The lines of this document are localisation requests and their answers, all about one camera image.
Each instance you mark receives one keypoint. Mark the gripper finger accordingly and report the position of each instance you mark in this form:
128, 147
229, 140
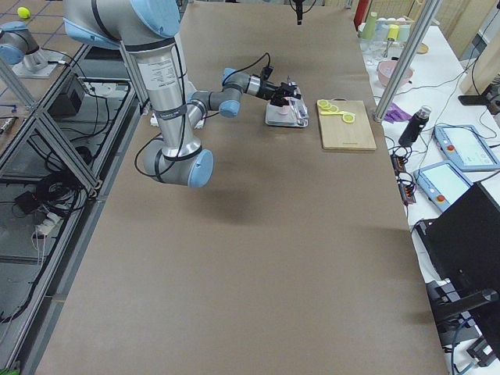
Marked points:
299, 11
280, 99
286, 90

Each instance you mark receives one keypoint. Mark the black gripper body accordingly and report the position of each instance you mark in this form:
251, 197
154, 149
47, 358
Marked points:
269, 89

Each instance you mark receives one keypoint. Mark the clear glass sauce bottle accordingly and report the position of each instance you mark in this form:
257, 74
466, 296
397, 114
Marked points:
297, 104

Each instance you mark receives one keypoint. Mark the pink plastic cup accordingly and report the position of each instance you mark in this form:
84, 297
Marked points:
283, 110

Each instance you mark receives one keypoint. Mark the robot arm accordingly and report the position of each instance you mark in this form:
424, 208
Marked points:
148, 30

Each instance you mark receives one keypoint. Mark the silver digital kitchen scale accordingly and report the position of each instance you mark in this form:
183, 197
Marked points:
272, 118

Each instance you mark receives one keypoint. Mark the yellow cup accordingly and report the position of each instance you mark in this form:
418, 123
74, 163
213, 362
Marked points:
392, 32

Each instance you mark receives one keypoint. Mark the yellow plastic knife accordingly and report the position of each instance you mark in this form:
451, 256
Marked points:
330, 113

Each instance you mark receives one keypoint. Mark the wooden cutting board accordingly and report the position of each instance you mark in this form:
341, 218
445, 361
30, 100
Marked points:
336, 135

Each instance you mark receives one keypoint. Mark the front lemon slice of pair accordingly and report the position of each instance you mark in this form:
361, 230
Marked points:
348, 117

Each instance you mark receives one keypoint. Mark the pink bowl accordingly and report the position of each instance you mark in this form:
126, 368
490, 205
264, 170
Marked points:
385, 71

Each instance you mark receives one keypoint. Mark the purple cloth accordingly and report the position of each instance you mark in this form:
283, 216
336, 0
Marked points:
396, 114

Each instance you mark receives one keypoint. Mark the black thermos bottle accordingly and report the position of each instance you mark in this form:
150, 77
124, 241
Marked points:
415, 126

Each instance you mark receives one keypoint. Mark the black power strip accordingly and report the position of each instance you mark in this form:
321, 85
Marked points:
405, 182

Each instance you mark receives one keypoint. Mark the near teach pendant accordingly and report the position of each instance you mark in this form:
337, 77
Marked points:
443, 183

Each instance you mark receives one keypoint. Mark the teach pendant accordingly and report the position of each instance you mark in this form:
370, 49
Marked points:
443, 183
464, 147

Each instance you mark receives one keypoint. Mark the far teach pendant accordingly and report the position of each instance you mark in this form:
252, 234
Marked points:
464, 147

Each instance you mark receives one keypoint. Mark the black monitor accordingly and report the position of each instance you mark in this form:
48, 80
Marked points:
463, 245

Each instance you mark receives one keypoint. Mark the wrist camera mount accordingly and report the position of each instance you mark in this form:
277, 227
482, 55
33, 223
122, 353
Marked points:
266, 71

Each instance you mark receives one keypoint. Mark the lemon slice near handle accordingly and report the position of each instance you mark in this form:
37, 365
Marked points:
322, 102

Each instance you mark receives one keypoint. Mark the aluminium frame post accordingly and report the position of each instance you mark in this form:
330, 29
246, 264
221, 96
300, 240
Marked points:
419, 30

